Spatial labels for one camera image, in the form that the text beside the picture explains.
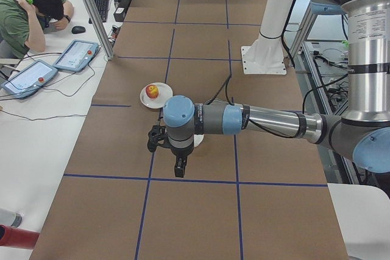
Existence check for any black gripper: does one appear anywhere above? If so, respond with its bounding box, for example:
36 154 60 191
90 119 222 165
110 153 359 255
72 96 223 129
171 148 191 178

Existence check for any red yellow apple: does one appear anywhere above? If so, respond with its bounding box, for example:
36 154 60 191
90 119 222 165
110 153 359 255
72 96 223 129
145 84 159 99

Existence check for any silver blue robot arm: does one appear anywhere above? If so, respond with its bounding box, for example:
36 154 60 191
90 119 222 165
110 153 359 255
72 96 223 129
148 0 389 177

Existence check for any white bowl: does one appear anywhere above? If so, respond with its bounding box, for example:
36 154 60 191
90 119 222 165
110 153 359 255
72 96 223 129
194 135 204 147

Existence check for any white plate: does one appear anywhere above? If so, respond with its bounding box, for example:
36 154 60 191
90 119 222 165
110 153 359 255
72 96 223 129
140 82 173 109

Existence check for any brown paper table cover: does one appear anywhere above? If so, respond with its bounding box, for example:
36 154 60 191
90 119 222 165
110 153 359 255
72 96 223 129
31 0 347 259

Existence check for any blue teach pendant far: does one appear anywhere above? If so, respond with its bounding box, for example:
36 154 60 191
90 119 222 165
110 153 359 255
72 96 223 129
53 40 99 72

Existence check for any blue teach pendant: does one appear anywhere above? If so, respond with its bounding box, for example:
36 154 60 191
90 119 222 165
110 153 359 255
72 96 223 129
1 60 58 99
53 40 99 72

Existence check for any black box on table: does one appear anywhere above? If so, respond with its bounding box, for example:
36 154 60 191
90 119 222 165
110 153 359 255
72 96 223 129
113 7 126 23

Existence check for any black computer mouse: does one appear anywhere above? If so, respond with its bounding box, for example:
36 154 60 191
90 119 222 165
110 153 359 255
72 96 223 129
71 26 86 34

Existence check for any blue teach pendant near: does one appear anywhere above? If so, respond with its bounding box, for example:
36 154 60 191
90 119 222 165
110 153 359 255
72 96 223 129
1 60 58 99

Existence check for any red cylinder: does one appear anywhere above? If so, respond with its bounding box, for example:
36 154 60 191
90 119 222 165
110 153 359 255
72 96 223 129
1 225 40 250

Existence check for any black keyboard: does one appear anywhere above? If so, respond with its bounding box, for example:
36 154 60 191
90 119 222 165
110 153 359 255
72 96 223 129
94 0 110 23

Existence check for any person in green shirt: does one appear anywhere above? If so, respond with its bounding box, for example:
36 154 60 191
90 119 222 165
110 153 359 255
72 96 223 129
1 0 74 59

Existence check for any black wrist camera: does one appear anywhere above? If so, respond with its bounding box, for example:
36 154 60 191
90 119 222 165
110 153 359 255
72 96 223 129
147 125 169 153

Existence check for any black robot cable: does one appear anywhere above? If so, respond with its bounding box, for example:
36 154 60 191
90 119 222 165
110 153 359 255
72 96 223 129
204 74 235 105

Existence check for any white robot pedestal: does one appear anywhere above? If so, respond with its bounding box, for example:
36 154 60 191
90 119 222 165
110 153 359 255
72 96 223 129
241 0 293 75

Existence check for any aluminium frame post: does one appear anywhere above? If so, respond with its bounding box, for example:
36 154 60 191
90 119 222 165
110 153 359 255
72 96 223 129
83 0 114 60

